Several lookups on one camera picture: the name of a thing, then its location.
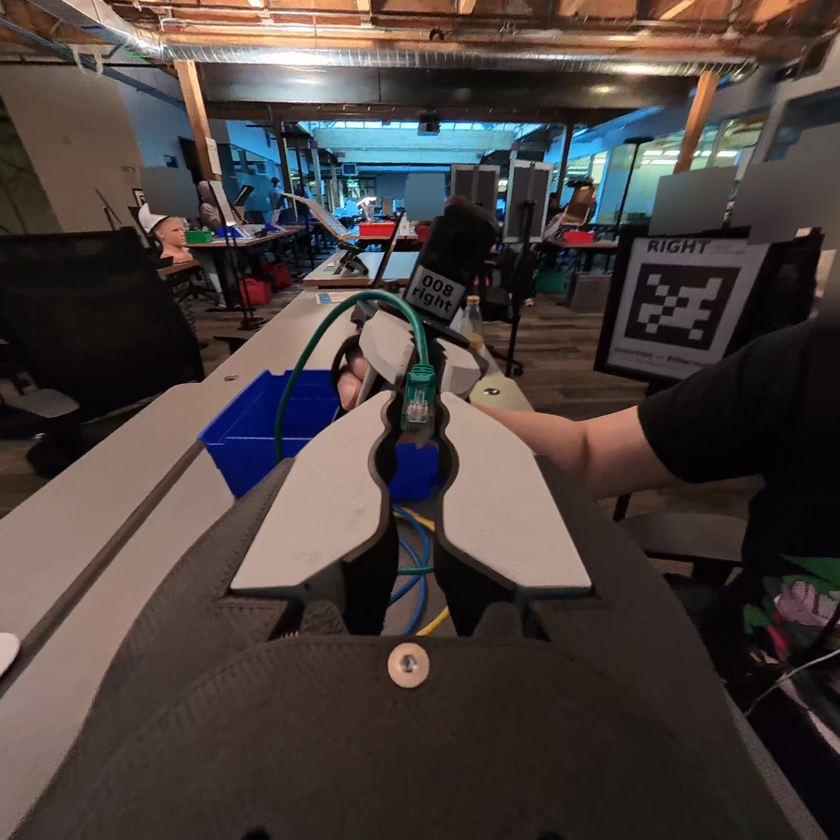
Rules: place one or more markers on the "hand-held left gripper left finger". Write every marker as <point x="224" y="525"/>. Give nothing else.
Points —
<point x="308" y="512"/>

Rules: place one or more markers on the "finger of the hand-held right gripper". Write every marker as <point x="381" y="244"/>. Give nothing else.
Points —
<point x="387" y="348"/>
<point x="459" y="371"/>

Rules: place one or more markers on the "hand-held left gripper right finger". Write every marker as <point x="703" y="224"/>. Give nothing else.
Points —
<point x="505" y="518"/>

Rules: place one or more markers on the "blue plastic bin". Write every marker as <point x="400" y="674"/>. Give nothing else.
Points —
<point x="262" y="420"/>

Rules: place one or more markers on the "person's right hand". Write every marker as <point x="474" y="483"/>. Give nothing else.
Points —
<point x="353" y="387"/>

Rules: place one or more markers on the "clear plastic bottle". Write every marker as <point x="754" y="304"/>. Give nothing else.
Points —
<point x="470" y="321"/>

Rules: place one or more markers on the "grey panel on stand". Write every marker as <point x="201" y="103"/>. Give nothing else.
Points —
<point x="528" y="197"/>
<point x="474" y="187"/>

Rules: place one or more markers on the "small red bin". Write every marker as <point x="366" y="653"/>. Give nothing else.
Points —
<point x="577" y="237"/>
<point x="377" y="229"/>

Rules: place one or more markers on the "red bag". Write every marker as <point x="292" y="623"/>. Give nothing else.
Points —
<point x="256" y="292"/>

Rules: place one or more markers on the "small green bin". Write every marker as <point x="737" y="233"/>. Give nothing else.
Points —
<point x="199" y="237"/>

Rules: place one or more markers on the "black framed marker board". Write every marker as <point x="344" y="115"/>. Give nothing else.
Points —
<point x="682" y="308"/>

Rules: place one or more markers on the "mannequin head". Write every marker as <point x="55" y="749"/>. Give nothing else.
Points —
<point x="174" y="239"/>

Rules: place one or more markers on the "person's dark floral clothing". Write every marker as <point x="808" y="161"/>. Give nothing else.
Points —
<point x="754" y="420"/>

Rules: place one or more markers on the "black mesh office chair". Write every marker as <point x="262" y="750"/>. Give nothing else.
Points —
<point x="85" y="315"/>

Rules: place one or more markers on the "white rounded plate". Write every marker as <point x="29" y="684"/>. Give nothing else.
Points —
<point x="8" y="653"/>

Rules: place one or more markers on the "silver flexible ceiling duct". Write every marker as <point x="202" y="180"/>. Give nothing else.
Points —
<point x="459" y="49"/>

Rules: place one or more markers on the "wooden post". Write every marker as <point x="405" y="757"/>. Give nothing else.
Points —
<point x="695" y="124"/>
<point x="193" y="118"/>

